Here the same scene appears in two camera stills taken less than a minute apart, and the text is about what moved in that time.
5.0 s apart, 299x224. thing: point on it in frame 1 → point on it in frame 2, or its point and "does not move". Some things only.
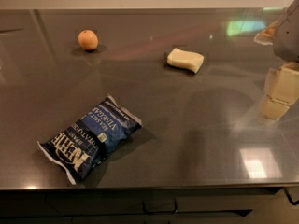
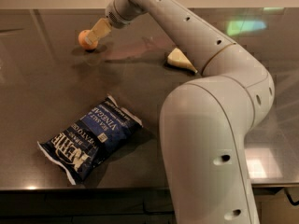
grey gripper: (288, 35) → (114, 15)
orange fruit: (88, 39) does not move
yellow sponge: (188, 60) does not move
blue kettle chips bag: (92, 138) does not move
